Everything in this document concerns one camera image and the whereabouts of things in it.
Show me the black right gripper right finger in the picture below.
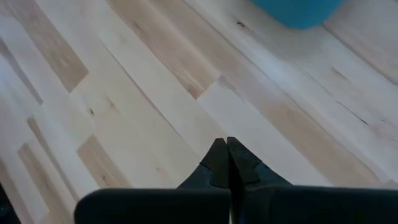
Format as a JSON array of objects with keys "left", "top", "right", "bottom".
[{"left": 226, "top": 136, "right": 398, "bottom": 224}]

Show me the dark blue-grey plastic bin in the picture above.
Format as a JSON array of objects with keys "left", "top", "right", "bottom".
[{"left": 248, "top": 0, "right": 346, "bottom": 30}]

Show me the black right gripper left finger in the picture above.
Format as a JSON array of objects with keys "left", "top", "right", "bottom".
[{"left": 73, "top": 138, "right": 231, "bottom": 224}]

